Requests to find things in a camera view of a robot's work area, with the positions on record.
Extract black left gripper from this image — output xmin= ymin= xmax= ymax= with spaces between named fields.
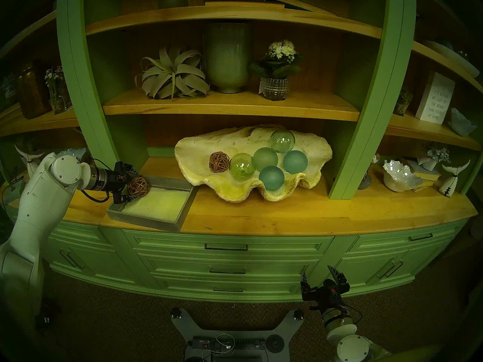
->
xmin=107 ymin=162 xmax=141 ymax=204

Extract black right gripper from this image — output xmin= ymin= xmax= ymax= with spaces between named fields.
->
xmin=301 ymin=265 xmax=349 ymax=310

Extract woven rattan ball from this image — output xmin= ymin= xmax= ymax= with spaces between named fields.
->
xmin=128 ymin=176 xmax=150 ymax=197
xmin=209 ymin=151 xmax=230 ymax=173

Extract white ruffled shell bowl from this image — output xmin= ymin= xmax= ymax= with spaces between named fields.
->
xmin=383 ymin=160 xmax=423 ymax=193
xmin=57 ymin=148 xmax=87 ymax=163

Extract giant clam shell bowl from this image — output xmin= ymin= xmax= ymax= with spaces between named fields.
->
xmin=174 ymin=124 xmax=333 ymax=202

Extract white ruffled ceramic bowl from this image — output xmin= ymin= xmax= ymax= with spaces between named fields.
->
xmin=449 ymin=108 xmax=478 ymax=137

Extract grey metal square tray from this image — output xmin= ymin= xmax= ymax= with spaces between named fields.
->
xmin=107 ymin=175 xmax=198 ymax=233

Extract green wooden shelf cabinet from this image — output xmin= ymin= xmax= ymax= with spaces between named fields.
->
xmin=0 ymin=0 xmax=483 ymax=303

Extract black round base disc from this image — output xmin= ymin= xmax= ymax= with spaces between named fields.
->
xmin=265 ymin=334 xmax=285 ymax=353

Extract black power strip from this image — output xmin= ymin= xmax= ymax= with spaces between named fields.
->
xmin=192 ymin=337 xmax=266 ymax=351

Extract white whale tail figurine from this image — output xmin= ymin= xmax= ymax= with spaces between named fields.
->
xmin=15 ymin=144 xmax=43 ymax=169
xmin=438 ymin=160 xmax=471 ymax=198

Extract small flowers in glass jar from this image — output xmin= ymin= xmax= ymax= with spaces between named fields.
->
xmin=45 ymin=65 xmax=72 ymax=115

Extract small figurine on stone base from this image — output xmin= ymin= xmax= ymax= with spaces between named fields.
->
xmin=358 ymin=152 xmax=381 ymax=190

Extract frosted teal glass ball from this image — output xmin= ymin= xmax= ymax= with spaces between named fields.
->
xmin=252 ymin=147 xmax=279 ymax=172
xmin=283 ymin=150 xmax=308 ymax=175
xmin=259 ymin=166 xmax=285 ymax=191

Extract clear green glass ball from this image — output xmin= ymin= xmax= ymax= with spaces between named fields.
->
xmin=270 ymin=129 xmax=295 ymax=153
xmin=229 ymin=153 xmax=256 ymax=180

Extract grey-green air plant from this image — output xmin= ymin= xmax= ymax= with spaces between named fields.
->
xmin=135 ymin=44 xmax=210 ymax=101

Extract brown glass jug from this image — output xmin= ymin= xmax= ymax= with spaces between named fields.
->
xmin=17 ymin=60 xmax=51 ymax=120

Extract grey-blue old book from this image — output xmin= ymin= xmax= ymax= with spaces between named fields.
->
xmin=400 ymin=158 xmax=441 ymax=181

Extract pale flowers in white pot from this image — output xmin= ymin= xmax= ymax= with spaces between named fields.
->
xmin=418 ymin=141 xmax=451 ymax=172

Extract large pale green vase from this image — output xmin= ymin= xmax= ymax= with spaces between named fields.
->
xmin=205 ymin=23 xmax=252 ymax=94

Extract white flowers in glass vase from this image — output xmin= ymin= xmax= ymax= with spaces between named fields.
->
xmin=249 ymin=40 xmax=304 ymax=101

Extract small dark potted plant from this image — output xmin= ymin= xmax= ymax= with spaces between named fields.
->
xmin=393 ymin=89 xmax=414 ymax=117

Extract white quote sign block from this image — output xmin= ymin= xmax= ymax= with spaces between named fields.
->
xmin=415 ymin=72 xmax=455 ymax=125

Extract flat tan book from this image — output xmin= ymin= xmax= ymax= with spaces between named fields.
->
xmin=205 ymin=1 xmax=285 ymax=8

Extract slanted old book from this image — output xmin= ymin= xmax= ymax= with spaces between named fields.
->
xmin=266 ymin=0 xmax=338 ymax=17

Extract large white plate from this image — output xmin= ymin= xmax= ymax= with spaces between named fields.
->
xmin=422 ymin=40 xmax=480 ymax=78

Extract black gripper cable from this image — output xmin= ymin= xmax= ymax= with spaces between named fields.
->
xmin=80 ymin=158 xmax=117 ymax=203

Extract thin white cable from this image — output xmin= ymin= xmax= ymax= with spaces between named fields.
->
xmin=215 ymin=333 xmax=235 ymax=354

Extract small grey box with wire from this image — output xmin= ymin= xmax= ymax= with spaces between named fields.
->
xmin=2 ymin=169 xmax=25 ymax=205

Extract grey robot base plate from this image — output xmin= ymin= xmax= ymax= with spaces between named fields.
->
xmin=170 ymin=308 xmax=304 ymax=362

